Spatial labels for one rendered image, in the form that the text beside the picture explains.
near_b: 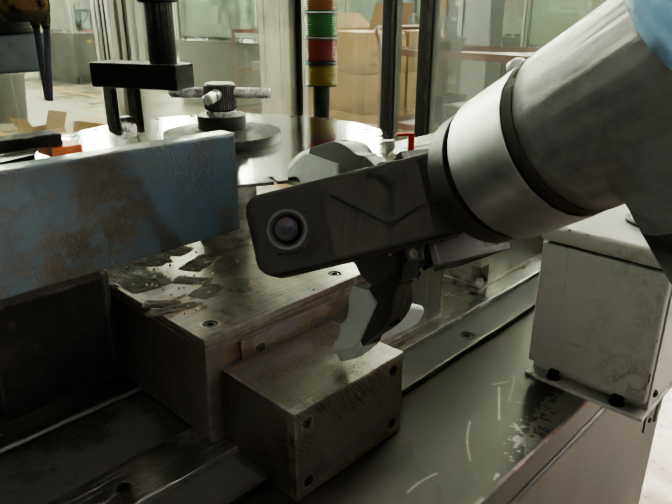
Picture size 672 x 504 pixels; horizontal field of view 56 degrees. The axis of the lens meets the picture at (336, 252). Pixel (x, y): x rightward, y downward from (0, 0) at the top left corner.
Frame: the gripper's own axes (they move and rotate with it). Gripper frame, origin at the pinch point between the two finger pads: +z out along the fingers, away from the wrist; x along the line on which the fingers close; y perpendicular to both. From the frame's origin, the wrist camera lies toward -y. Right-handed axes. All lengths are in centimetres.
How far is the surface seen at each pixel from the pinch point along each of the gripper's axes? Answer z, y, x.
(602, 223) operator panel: -6.8, 24.8, -2.6
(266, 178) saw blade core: -1.0, -1.9, 6.8
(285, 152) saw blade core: 5.2, 3.3, 10.8
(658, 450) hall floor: 74, 120, -56
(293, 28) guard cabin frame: 49, 34, 49
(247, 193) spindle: 12.0, 1.7, 9.5
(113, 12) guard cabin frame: 99, 15, 83
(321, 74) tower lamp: 25.5, 21.8, 28.3
